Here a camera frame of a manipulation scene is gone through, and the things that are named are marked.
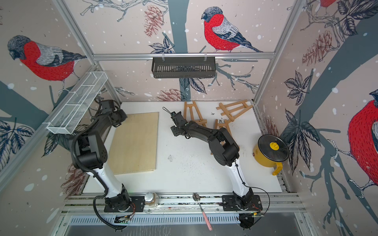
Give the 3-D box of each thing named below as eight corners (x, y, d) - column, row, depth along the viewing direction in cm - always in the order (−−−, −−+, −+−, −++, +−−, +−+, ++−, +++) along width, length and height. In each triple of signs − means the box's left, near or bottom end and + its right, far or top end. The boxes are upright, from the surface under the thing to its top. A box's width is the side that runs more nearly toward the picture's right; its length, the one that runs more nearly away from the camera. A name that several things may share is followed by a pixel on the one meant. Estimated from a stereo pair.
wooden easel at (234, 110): (228, 123, 109) (229, 121, 107) (214, 107, 119) (214, 105, 117) (254, 109, 117) (255, 107, 115) (238, 96, 128) (239, 94, 125)
